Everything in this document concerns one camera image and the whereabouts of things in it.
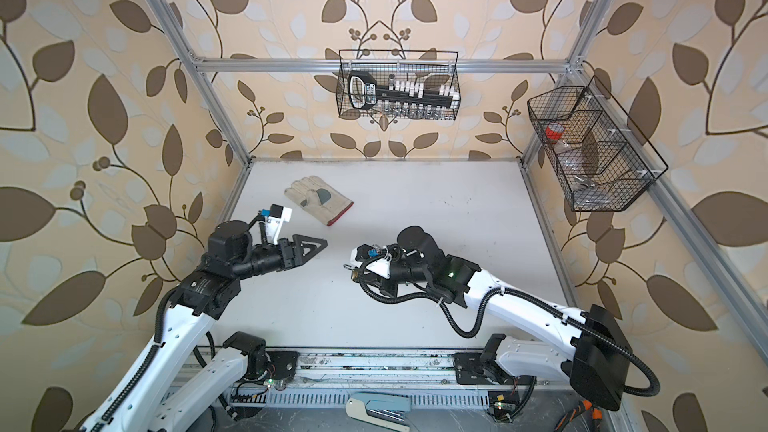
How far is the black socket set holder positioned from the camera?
83 centimetres

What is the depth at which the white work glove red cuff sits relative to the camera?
1.07 meters

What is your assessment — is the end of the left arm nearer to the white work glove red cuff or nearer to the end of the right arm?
the end of the right arm

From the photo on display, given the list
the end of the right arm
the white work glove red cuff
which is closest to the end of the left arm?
the end of the right arm

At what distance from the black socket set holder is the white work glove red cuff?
39 centimetres

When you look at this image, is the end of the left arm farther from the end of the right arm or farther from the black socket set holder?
the black socket set holder
